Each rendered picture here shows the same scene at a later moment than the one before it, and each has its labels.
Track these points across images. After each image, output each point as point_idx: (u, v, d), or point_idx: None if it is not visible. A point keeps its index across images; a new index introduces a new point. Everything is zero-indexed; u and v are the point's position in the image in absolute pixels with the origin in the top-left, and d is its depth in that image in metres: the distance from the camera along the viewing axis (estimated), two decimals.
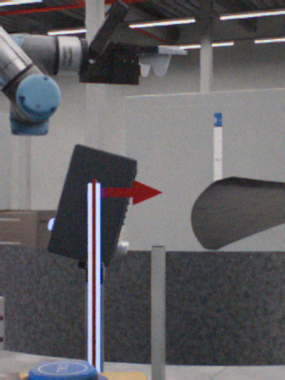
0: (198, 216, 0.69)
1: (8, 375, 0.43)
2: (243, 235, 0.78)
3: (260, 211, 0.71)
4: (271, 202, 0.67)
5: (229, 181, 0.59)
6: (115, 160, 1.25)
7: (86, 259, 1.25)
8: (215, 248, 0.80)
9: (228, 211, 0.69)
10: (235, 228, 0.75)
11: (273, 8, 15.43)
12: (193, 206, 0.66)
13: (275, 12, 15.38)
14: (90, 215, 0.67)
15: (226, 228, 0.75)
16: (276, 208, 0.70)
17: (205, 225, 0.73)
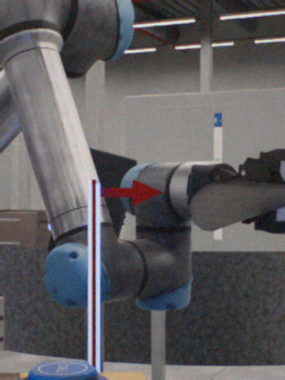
0: (197, 205, 0.69)
1: (8, 375, 0.43)
2: (241, 218, 0.79)
3: (259, 201, 0.71)
4: (271, 195, 0.67)
5: (231, 181, 0.59)
6: (115, 160, 1.25)
7: None
8: (213, 229, 0.80)
9: (227, 202, 0.69)
10: (233, 214, 0.76)
11: (273, 8, 15.43)
12: (193, 198, 0.66)
13: (275, 12, 15.38)
14: (90, 215, 0.67)
15: (225, 214, 0.75)
16: (275, 198, 0.70)
17: (203, 211, 0.73)
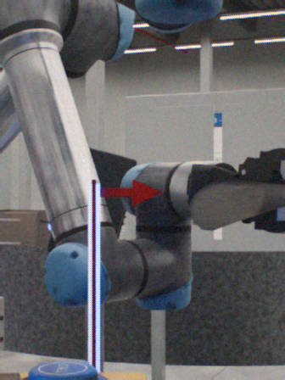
0: (197, 204, 0.69)
1: (8, 375, 0.43)
2: (240, 218, 0.79)
3: (259, 201, 0.71)
4: (271, 195, 0.67)
5: (231, 181, 0.59)
6: (115, 160, 1.25)
7: None
8: (213, 228, 0.80)
9: (227, 201, 0.69)
10: (233, 213, 0.76)
11: (273, 8, 15.43)
12: (193, 198, 0.66)
13: (275, 12, 15.38)
14: (90, 215, 0.67)
15: (225, 213, 0.75)
16: (275, 198, 0.70)
17: (203, 211, 0.73)
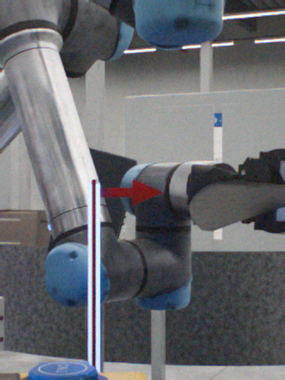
0: (197, 205, 0.69)
1: (8, 375, 0.43)
2: (240, 218, 0.79)
3: (259, 201, 0.71)
4: (271, 195, 0.67)
5: (231, 181, 0.59)
6: (115, 160, 1.25)
7: None
8: (213, 229, 0.80)
9: (227, 202, 0.69)
10: (233, 214, 0.76)
11: (273, 8, 15.43)
12: (193, 198, 0.66)
13: (275, 12, 15.38)
14: (90, 215, 0.67)
15: (225, 214, 0.75)
16: (275, 198, 0.70)
17: (203, 212, 0.73)
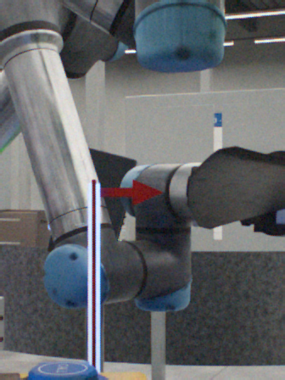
0: (196, 188, 0.69)
1: (8, 375, 0.43)
2: (238, 217, 0.78)
3: (259, 192, 0.71)
4: (271, 181, 0.67)
5: (232, 151, 0.59)
6: (115, 160, 1.25)
7: None
8: (210, 226, 0.80)
9: (227, 187, 0.69)
10: (231, 208, 0.75)
11: (273, 8, 15.43)
12: (193, 176, 0.66)
13: (275, 12, 15.38)
14: (90, 215, 0.67)
15: (223, 207, 0.75)
16: (275, 190, 0.70)
17: (202, 199, 0.72)
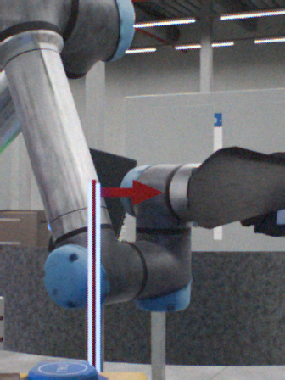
0: (196, 188, 0.69)
1: (8, 375, 0.43)
2: (238, 217, 0.78)
3: (259, 192, 0.71)
4: (271, 181, 0.67)
5: (232, 151, 0.59)
6: (115, 160, 1.25)
7: None
8: (210, 226, 0.80)
9: (227, 187, 0.69)
10: (231, 208, 0.75)
11: (273, 8, 15.43)
12: (193, 176, 0.66)
13: (275, 12, 15.38)
14: (90, 215, 0.67)
15: (223, 207, 0.75)
16: (275, 190, 0.70)
17: (202, 200, 0.72)
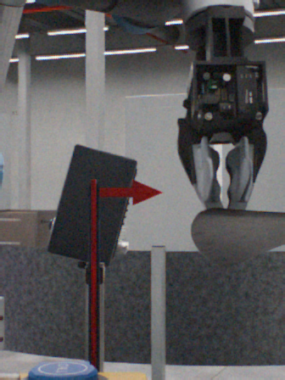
0: (198, 239, 0.74)
1: (8, 375, 0.43)
2: (253, 254, 0.82)
3: (260, 233, 0.74)
4: (265, 226, 0.70)
5: (213, 212, 0.63)
6: (115, 160, 1.25)
7: (86, 259, 1.25)
8: (228, 265, 0.84)
9: (227, 235, 0.73)
10: (242, 248, 0.79)
11: (273, 8, 15.43)
12: (191, 231, 0.71)
13: (275, 12, 15.38)
14: (90, 215, 0.67)
15: (233, 248, 0.79)
16: (274, 230, 0.73)
17: (209, 247, 0.77)
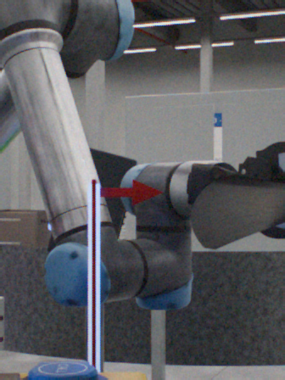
0: None
1: (8, 375, 0.43)
2: None
3: None
4: None
5: None
6: (115, 160, 1.25)
7: None
8: None
9: None
10: None
11: (273, 8, 15.43)
12: None
13: (275, 12, 15.38)
14: (90, 215, 0.67)
15: None
16: None
17: None
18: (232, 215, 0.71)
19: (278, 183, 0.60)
